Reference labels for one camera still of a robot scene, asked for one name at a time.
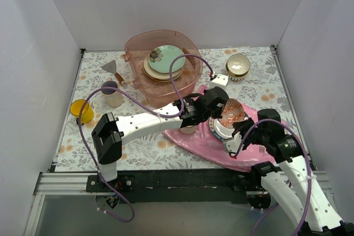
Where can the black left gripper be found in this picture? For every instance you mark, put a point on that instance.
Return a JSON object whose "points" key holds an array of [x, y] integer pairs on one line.
{"points": [[218, 104]]}

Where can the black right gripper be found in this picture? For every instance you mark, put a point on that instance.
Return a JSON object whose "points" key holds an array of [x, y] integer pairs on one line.
{"points": [[241, 129]]}

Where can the red patterned bowl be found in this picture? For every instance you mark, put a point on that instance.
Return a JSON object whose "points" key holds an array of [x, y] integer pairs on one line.
{"points": [[232, 112]]}

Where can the cream and yellow floral plate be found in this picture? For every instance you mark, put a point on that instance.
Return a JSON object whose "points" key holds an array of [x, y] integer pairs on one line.
{"points": [[164, 80]]}

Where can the cream divided plate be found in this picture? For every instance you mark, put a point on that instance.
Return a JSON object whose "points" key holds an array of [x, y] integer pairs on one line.
{"points": [[146, 71]]}

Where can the light green plate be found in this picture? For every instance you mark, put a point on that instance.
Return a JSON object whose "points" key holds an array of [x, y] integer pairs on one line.
{"points": [[161, 57]]}

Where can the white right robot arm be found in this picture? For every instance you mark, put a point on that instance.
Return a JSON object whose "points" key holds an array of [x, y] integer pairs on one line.
{"points": [[290, 180]]}

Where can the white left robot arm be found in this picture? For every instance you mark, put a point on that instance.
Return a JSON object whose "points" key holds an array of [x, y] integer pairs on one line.
{"points": [[111, 133]]}

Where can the pink translucent plastic bin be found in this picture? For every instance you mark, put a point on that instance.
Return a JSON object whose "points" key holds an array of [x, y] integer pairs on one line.
{"points": [[159, 94]]}

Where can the green rimmed white plate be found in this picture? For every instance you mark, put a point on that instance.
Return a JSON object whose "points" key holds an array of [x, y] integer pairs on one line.
{"points": [[219, 131]]}

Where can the silver fork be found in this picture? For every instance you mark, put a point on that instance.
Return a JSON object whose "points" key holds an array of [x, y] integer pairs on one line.
{"points": [[262, 149]]}

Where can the cream enamel mug black rim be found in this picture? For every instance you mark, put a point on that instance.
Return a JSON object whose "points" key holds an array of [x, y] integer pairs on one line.
{"points": [[188, 130]]}

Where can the pink satin cloth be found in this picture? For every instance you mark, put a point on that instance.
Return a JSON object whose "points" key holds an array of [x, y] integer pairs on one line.
{"points": [[203, 144]]}

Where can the beige cup purple interior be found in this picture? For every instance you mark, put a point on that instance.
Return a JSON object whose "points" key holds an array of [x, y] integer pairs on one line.
{"points": [[113, 98]]}

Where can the yellow enamel mug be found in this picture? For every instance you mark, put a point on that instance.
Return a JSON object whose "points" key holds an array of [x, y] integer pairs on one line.
{"points": [[82, 108]]}

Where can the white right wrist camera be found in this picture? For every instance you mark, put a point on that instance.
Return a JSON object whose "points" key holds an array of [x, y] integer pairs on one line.
{"points": [[233, 145]]}

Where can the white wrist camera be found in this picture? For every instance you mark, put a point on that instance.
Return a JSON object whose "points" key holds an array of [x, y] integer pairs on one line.
{"points": [[220, 81], [233, 145]]}

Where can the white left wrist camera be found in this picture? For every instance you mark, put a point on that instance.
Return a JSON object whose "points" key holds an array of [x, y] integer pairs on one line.
{"points": [[220, 81]]}

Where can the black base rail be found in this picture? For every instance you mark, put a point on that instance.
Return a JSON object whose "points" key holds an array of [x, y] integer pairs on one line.
{"points": [[188, 185]]}

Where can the metal spatula wooden handle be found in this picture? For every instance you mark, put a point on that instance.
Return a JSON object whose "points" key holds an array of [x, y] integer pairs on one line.
{"points": [[111, 67]]}

